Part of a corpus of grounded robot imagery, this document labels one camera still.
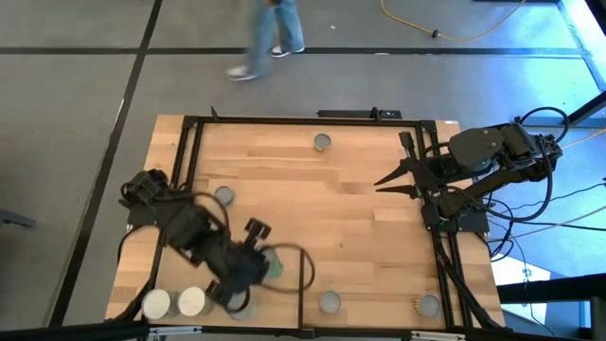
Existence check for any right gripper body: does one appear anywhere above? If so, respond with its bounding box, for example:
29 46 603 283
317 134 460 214
411 154 455 204

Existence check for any can with orange ring label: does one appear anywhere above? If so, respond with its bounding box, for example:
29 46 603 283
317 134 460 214
412 294 442 319

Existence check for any yellow cable with black plug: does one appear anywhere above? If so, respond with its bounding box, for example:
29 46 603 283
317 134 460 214
380 0 527 43

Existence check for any person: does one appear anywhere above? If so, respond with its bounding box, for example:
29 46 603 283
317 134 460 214
225 0 307 82

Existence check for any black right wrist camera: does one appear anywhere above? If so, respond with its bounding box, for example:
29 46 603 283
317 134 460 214
398 131 418 162

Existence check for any red can with yellow rings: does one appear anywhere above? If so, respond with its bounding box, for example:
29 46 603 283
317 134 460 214
318 290 343 315

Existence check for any white label plate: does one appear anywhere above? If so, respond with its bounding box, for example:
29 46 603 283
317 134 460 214
149 325 204 336
410 330 467 341

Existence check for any black floor cable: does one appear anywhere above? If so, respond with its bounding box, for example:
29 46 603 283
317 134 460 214
487 215 606 261
514 182 606 212

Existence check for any black floor stand base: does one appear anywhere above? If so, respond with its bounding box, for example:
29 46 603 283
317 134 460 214
514 89 606 128

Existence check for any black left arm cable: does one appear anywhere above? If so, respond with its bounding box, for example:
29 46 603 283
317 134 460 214
188 191 316 296

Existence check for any short gray-blue can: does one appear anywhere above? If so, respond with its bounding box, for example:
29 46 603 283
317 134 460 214
213 185 236 207

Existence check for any gray floor stand foot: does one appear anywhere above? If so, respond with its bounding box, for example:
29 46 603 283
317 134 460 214
0 207 37 231

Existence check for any black aluminium table frame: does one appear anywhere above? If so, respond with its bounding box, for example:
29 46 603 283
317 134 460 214
106 106 507 332

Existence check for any tall pale label can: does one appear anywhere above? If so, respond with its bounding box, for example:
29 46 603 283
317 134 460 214
176 285 214 317

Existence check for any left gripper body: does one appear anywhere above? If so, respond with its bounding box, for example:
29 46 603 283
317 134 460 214
214 247 271 298

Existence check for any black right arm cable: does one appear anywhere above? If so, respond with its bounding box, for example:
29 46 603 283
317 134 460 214
487 105 572 224

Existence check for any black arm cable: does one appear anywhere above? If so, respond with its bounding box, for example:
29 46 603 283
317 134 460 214
188 191 316 296
487 105 572 224

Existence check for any black overhead rig beam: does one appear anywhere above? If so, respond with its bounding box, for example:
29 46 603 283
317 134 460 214
0 319 606 341
496 272 606 305

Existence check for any black bar device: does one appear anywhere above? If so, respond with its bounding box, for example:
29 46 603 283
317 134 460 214
315 106 403 121

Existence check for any rainbow label can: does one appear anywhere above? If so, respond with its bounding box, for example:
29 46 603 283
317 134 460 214
262 248 286 281

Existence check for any tall blue label can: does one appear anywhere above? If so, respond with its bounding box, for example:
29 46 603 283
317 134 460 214
140 289 180 321

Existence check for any cream green label can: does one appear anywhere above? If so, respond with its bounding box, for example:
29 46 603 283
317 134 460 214
225 291 260 322

